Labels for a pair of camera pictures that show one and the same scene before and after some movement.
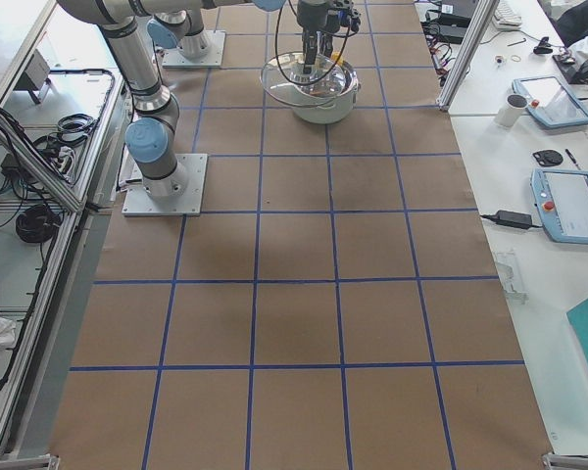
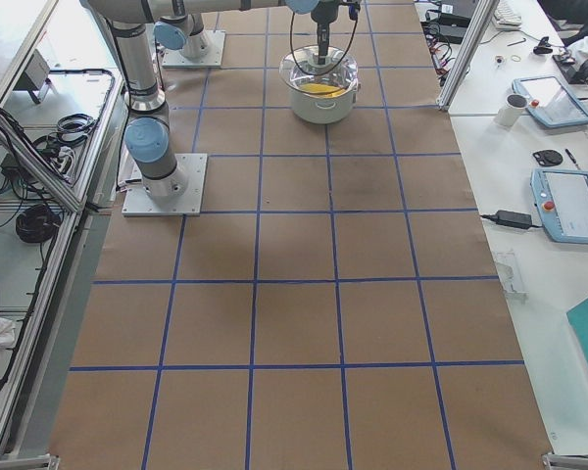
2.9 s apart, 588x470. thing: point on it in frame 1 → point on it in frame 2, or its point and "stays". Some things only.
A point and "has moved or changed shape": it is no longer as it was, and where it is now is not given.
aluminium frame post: x=475 y=30 stays
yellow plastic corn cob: x=335 y=57 → x=322 y=89
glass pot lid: x=283 y=78 has moved or changed shape
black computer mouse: x=547 y=158 stays
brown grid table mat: x=332 y=307 stays
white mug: x=512 y=111 stays
